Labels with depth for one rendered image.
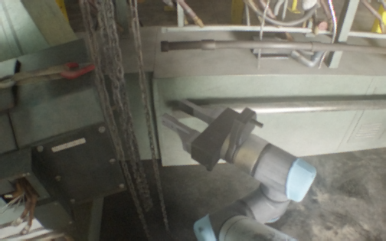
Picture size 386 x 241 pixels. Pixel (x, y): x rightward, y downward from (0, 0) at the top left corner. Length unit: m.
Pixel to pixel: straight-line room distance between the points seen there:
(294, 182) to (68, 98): 0.57
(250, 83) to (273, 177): 0.75
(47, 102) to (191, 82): 0.63
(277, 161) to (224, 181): 1.02
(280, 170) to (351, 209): 1.17
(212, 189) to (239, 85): 0.58
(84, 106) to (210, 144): 0.36
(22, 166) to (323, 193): 1.42
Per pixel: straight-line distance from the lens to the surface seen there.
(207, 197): 1.47
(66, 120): 0.75
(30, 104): 0.78
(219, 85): 1.20
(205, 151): 0.53
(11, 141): 0.79
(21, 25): 1.28
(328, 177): 1.70
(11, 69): 0.91
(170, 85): 1.18
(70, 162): 0.83
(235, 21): 2.74
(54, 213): 0.93
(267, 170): 0.52
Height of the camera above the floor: 1.28
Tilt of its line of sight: 45 degrees down
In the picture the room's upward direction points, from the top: straight up
